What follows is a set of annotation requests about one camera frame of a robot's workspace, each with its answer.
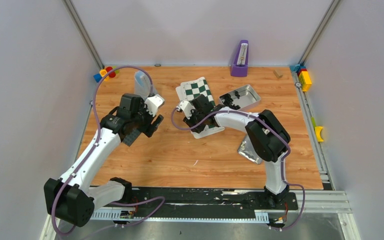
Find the green white chess mat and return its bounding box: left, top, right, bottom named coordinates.
left=175, top=76, right=225, bottom=139

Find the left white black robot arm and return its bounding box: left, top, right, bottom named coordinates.
left=43, top=93, right=165, bottom=227

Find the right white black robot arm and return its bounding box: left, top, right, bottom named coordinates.
left=177, top=94, right=291, bottom=209

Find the metal tin with black pieces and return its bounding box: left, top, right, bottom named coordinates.
left=219, top=84, right=261, bottom=112

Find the metal tin with white pieces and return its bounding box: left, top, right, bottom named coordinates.
left=237, top=135, right=263, bottom=165

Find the grey lego baseplate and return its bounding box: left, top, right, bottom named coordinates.
left=121, top=129, right=141, bottom=147

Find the translucent blue metronome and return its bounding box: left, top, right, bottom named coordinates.
left=134, top=71, right=158, bottom=100

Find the colourful toy blocks left corner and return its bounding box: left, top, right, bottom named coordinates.
left=93, top=66, right=120, bottom=83

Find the purple metronome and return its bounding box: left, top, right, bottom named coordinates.
left=230, top=40, right=249, bottom=78

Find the small wooden block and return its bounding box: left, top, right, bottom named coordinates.
left=273, top=69, right=283, bottom=79

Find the colourful block stack right corner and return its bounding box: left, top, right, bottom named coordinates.
left=289, top=64, right=312, bottom=92

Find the yellow green toy piece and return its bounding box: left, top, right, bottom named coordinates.
left=311, top=117, right=324, bottom=143

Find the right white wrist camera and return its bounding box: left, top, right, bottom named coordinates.
left=178, top=100, right=195, bottom=119

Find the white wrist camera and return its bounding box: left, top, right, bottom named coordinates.
left=178, top=100, right=195, bottom=119
left=144, top=94, right=165, bottom=117

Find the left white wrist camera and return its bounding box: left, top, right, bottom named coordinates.
left=144, top=94, right=165, bottom=117

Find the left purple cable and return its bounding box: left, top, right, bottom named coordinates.
left=51, top=65, right=166, bottom=237

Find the purple cable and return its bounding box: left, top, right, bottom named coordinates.
left=51, top=65, right=166, bottom=237
left=170, top=107, right=306, bottom=232

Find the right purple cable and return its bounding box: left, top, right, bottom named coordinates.
left=170, top=107, right=306, bottom=232

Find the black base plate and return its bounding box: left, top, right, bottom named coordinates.
left=100, top=186, right=299, bottom=220

